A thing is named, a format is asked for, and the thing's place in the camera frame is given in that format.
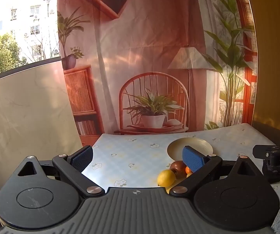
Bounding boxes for brown wooden panel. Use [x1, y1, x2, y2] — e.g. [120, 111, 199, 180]
[243, 0, 280, 143]

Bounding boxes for large red apple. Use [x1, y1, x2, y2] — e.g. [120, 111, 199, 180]
[170, 160, 188, 179]

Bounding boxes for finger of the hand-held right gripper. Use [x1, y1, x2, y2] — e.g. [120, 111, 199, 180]
[253, 144, 277, 162]
[262, 161, 280, 190]

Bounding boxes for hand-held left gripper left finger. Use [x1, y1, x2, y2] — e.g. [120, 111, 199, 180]
[16, 146, 105, 198]

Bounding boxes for white apartment building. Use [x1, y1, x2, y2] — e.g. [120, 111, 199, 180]
[0, 0, 60, 62]

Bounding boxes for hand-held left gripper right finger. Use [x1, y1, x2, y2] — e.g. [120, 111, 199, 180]
[170, 145, 261, 197]

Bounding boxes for printed room wall tapestry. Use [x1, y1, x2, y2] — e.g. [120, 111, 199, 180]
[57, 0, 258, 147]

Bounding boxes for large yellow lemon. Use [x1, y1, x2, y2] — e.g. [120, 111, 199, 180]
[157, 169, 176, 187]

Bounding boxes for beige oval plate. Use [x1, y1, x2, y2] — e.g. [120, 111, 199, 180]
[167, 138, 214, 162]

